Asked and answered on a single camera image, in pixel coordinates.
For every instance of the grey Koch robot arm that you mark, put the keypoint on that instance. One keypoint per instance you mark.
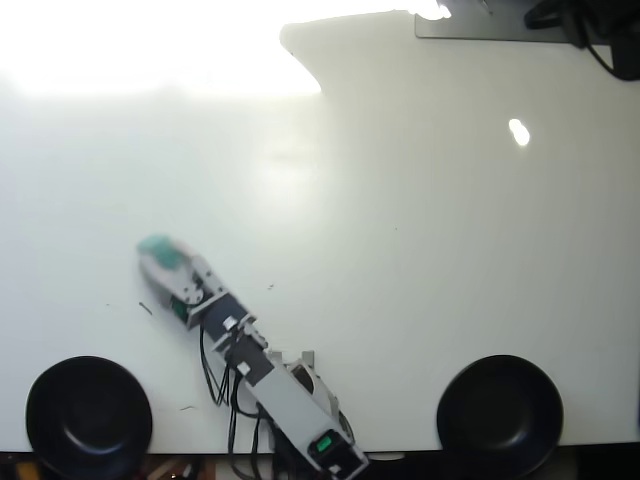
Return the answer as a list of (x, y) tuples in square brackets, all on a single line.
[(295, 400)]

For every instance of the yellow object under table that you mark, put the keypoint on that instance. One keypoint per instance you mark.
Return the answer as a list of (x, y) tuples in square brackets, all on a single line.
[(24, 471)]

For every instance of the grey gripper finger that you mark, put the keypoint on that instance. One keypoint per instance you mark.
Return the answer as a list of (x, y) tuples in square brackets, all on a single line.
[(167, 280), (189, 254)]

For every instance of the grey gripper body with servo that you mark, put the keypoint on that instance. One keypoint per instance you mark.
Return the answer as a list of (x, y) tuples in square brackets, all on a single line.
[(202, 295)]

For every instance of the black round bowl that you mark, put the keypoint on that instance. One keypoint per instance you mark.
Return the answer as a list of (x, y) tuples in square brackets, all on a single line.
[(87, 415), (500, 415)]

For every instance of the blue foam cube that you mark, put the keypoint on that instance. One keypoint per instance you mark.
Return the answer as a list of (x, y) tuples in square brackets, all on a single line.
[(161, 250)]

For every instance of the grey metal plate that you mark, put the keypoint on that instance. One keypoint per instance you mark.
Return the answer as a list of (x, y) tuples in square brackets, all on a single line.
[(500, 27)]

